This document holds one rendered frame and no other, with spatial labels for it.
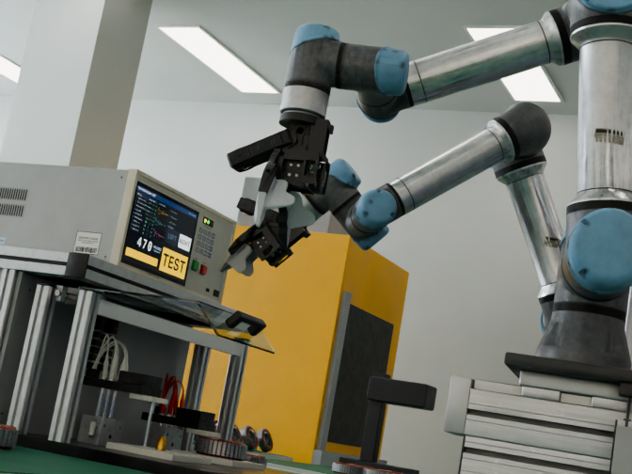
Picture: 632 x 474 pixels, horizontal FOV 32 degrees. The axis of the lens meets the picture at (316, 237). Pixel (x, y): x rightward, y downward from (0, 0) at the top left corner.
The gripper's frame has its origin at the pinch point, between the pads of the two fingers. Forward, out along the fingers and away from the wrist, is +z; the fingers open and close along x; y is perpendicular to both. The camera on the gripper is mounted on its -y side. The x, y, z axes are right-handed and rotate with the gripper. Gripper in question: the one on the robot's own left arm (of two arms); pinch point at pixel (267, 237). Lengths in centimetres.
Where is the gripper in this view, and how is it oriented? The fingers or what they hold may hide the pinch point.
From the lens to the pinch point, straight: 175.4
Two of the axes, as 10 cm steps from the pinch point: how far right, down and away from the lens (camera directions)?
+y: 9.5, 1.1, -2.9
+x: 2.6, 2.2, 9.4
